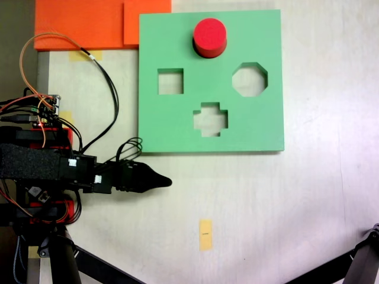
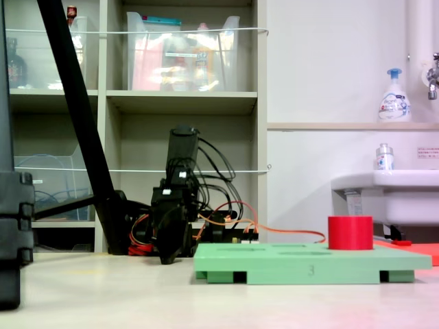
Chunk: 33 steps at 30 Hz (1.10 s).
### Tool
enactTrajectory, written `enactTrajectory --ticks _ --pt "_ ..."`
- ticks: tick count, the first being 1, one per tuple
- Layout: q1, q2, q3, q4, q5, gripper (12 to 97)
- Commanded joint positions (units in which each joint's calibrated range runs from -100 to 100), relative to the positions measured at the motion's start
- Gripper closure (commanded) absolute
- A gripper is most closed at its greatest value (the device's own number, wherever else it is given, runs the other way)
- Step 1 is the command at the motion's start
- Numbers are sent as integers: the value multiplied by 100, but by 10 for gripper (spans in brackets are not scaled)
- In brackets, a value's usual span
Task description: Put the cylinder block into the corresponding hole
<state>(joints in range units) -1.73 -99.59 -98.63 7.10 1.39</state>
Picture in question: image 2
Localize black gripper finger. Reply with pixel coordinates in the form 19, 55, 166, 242
156, 205, 191, 265

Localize red cylinder block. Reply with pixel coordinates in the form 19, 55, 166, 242
328, 215, 375, 251

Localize green shape-hole board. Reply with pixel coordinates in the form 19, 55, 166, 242
193, 242, 433, 285

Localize circuit board with connectors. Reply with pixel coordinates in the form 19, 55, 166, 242
230, 226, 260, 245

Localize beige shelf unit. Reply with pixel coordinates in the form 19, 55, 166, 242
0, 0, 269, 254

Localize thin black tripod strut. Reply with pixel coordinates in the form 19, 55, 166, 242
34, 194, 95, 220

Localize black tripod leg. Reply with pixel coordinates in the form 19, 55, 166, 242
36, 0, 130, 256

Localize yellow labelled bottle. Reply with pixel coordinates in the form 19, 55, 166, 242
192, 46, 215, 92

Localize large clear plastic bin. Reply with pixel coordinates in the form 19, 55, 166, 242
126, 12, 241, 93

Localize notched black stack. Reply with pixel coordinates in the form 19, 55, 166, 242
0, 171, 36, 311

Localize teal-topped package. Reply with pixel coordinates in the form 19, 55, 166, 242
141, 15, 182, 27

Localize clear bin with dark bottle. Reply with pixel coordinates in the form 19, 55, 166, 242
5, 16, 89, 90

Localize dark glass bottle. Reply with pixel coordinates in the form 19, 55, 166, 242
5, 37, 28, 89

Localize small clear sanitizer bottle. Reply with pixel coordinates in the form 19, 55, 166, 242
375, 143, 394, 171

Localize white sink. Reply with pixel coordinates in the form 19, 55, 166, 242
331, 169, 439, 228

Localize white blue-pump soap bottle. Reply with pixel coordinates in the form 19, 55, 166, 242
378, 67, 412, 123

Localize red flat mat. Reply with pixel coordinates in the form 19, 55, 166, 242
372, 241, 439, 267

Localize metal faucet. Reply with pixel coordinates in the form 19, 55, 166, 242
425, 52, 439, 101

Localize red wire coil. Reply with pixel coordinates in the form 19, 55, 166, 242
128, 212, 156, 256

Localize white cord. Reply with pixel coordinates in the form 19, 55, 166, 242
13, 164, 273, 174
5, 27, 270, 37

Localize orange cable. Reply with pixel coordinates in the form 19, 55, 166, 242
193, 201, 327, 245

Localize clear bin with blue cables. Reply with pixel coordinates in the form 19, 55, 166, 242
13, 143, 95, 222

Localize blue cables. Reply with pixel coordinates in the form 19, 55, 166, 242
15, 154, 80, 210

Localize dark grey upright post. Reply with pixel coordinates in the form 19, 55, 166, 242
0, 0, 15, 173

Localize red-print wall label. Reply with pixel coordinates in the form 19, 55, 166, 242
416, 146, 439, 160

